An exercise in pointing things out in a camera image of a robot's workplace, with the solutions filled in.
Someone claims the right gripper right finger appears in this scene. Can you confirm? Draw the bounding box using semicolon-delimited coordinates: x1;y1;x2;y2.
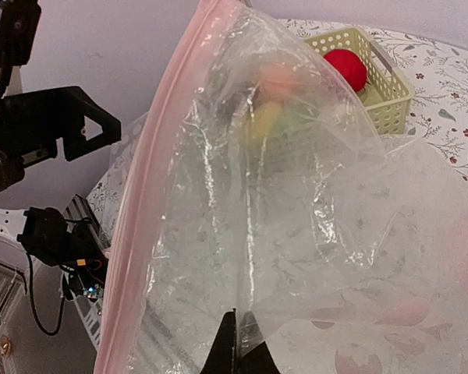
237;311;279;374

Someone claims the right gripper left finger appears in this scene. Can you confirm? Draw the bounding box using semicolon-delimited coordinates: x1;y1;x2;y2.
204;309;237;374

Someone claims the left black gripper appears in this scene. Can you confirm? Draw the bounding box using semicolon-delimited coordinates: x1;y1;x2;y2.
0;86;122;192

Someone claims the clear zip top bag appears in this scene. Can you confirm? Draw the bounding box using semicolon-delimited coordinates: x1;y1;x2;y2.
94;1;468;373

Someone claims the left clear dotted bag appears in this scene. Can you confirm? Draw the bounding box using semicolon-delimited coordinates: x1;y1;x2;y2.
87;112;148;242

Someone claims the yellow toy mango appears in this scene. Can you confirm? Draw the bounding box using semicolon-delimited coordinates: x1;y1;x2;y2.
242;101;283;145

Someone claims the orange toy orange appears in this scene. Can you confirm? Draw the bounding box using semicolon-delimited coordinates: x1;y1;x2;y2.
257;65;300;102

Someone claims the red toy apple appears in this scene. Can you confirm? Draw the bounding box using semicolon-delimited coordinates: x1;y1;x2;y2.
324;49;367;93

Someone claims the green perforated plastic basket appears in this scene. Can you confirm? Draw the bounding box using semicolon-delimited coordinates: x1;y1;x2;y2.
305;26;415;136

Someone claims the floral table mat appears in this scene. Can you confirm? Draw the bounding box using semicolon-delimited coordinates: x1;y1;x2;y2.
89;17;468;235

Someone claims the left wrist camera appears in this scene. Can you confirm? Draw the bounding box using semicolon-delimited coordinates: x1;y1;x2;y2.
0;0;41;99

